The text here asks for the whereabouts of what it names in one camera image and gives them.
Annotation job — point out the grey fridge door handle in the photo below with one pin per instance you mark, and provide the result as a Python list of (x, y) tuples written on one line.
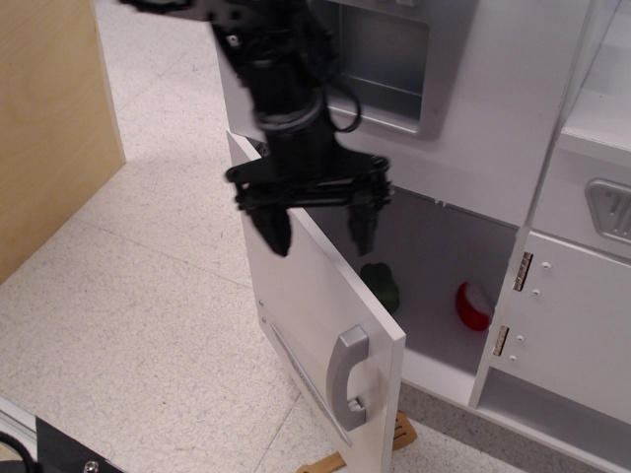
[(350, 349)]

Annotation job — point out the green toy bell pepper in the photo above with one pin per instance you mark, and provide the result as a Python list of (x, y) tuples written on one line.
[(379, 279)]

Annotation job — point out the white toy kitchen cabinet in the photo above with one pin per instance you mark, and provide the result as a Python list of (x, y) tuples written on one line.
[(493, 116)]

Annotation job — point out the white low fridge door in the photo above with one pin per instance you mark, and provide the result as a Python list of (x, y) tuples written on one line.
[(304, 302)]

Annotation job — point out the aluminium frame rail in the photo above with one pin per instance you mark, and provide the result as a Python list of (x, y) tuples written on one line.
[(20, 424)]

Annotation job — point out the wooden slotted spatula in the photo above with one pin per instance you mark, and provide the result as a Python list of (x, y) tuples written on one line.
[(404, 434)]

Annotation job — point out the upper brass oven hinge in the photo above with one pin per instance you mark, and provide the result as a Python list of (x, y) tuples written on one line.
[(522, 272)]

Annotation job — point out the lower brass oven hinge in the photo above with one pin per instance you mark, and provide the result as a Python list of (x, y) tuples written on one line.
[(500, 341)]

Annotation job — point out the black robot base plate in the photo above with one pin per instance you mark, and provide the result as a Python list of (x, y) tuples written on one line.
[(58, 452)]

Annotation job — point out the red toy cheese wedge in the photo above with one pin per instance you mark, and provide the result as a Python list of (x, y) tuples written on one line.
[(472, 307)]

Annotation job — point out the plywood panel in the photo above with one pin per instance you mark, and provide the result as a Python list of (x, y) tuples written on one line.
[(60, 142)]

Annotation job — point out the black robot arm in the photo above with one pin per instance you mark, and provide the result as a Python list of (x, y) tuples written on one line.
[(285, 59)]

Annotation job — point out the brass oven hinge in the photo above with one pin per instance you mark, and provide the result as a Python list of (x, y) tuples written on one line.
[(500, 341), (522, 272)]

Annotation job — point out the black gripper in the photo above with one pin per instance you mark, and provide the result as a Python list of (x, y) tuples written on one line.
[(307, 167)]

